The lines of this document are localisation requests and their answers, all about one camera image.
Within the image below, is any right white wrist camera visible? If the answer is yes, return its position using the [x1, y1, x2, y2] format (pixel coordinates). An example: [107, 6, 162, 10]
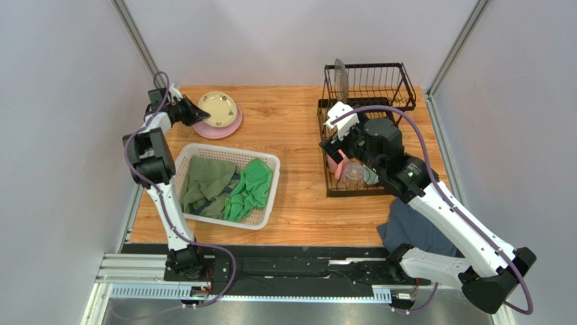
[324, 102, 360, 140]

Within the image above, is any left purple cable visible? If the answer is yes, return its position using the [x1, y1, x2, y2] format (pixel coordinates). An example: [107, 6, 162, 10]
[123, 71, 238, 309]

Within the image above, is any clear glass plate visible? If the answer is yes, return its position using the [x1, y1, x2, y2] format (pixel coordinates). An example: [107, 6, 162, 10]
[334, 58, 349, 104]

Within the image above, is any pink plate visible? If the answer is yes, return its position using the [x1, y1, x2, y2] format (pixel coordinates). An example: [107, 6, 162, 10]
[192, 108, 243, 139]

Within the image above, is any clear glass cup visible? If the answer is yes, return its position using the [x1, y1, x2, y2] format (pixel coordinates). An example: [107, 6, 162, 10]
[339, 162, 365, 190]

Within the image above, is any light green bowl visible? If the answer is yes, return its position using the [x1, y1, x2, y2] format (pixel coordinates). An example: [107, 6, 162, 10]
[363, 166, 379, 186]

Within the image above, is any black wire dish rack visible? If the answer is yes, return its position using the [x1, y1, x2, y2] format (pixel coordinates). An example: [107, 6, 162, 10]
[317, 63, 416, 198]

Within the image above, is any dark blue cloth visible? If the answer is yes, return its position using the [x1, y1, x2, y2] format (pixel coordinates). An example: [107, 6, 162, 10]
[377, 199, 457, 257]

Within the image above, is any pink mug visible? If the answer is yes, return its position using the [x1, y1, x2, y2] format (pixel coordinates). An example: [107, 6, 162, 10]
[326, 150, 351, 181]

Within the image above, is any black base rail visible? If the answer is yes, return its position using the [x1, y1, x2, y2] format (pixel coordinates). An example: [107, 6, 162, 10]
[121, 244, 431, 298]

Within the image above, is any cream patterned plate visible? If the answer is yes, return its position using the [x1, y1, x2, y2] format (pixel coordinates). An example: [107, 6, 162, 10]
[198, 91, 238, 128]

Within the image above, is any aluminium frame rail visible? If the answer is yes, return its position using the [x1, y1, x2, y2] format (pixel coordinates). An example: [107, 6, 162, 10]
[81, 252, 517, 325]

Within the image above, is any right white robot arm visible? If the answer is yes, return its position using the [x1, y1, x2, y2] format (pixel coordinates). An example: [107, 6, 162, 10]
[320, 115, 536, 315]

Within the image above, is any olive green cloth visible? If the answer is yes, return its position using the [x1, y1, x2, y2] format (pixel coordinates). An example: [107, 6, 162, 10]
[179, 156, 240, 219]

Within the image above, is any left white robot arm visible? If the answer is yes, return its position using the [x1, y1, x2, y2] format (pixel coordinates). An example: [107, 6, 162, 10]
[123, 87, 209, 281]

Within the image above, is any white plastic basket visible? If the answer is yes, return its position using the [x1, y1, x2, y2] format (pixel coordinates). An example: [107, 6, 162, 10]
[174, 144, 280, 230]

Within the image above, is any bright green cloth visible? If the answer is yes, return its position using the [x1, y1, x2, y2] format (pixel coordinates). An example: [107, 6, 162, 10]
[223, 158, 273, 222]

